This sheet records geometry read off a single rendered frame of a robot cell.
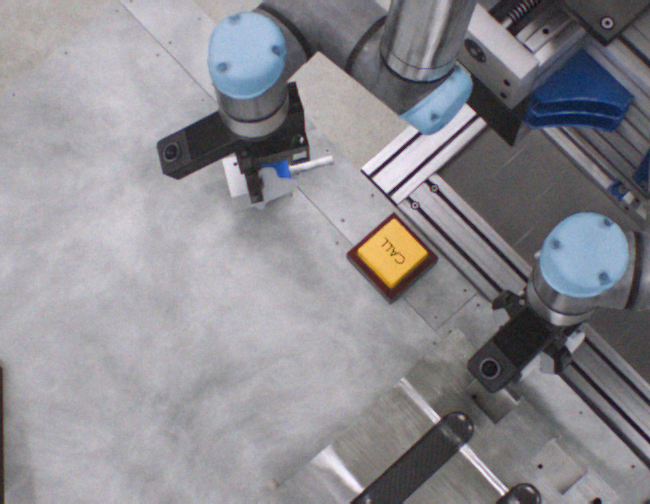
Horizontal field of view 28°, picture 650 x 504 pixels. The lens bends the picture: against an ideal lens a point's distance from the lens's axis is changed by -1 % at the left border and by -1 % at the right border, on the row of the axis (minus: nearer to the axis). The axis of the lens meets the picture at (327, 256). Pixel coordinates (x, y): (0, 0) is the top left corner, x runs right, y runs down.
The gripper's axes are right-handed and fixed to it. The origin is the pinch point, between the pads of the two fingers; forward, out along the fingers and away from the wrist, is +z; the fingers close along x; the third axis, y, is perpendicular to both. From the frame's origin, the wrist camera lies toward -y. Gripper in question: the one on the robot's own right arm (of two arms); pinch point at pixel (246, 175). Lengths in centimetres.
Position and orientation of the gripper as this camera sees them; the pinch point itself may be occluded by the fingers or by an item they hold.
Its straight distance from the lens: 160.9
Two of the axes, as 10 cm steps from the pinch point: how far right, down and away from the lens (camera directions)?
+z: 0.1, 2.8, 9.6
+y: 9.7, -2.5, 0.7
